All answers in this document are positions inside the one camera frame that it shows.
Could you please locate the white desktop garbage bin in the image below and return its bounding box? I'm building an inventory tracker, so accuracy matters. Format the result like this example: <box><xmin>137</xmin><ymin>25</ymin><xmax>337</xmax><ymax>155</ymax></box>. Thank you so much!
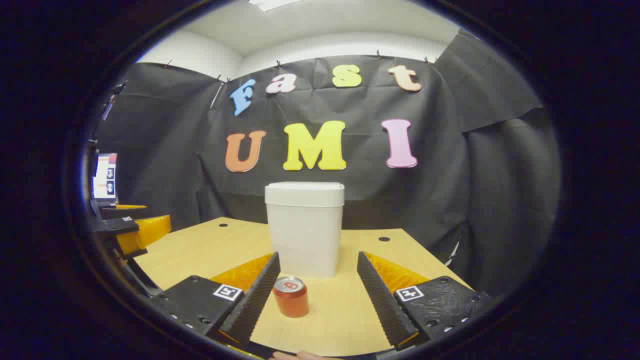
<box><xmin>264</xmin><ymin>181</ymin><xmax>346</xmax><ymax>279</ymax></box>

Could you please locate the red pop can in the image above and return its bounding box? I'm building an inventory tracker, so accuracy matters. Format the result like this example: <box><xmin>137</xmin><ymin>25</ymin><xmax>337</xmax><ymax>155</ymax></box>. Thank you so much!
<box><xmin>272</xmin><ymin>276</ymin><xmax>310</xmax><ymax>319</ymax></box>

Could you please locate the ceiling light panel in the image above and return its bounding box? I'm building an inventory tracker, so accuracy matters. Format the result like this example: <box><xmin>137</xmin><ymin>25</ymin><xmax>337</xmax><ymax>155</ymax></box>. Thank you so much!
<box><xmin>248</xmin><ymin>0</ymin><xmax>303</xmax><ymax>12</ymax></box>

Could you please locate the wooden desktop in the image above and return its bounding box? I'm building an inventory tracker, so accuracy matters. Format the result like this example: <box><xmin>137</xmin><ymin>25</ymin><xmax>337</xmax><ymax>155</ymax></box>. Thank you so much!
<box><xmin>132</xmin><ymin>216</ymin><xmax>473</xmax><ymax>357</ymax></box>

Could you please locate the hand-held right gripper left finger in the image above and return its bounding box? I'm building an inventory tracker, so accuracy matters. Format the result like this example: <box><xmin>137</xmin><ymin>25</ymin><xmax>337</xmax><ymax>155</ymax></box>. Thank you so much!
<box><xmin>149</xmin><ymin>251</ymin><xmax>282</xmax><ymax>346</ymax></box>

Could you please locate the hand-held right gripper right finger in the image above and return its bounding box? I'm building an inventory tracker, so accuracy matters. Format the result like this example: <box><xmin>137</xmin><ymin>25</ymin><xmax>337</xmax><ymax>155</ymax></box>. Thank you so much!
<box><xmin>356</xmin><ymin>251</ymin><xmax>494</xmax><ymax>352</ymax></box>

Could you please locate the computer monitor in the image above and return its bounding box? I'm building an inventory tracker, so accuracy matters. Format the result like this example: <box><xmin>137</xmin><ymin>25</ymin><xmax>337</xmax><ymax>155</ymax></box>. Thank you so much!
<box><xmin>92</xmin><ymin>152</ymin><xmax>119</xmax><ymax>201</ymax></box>

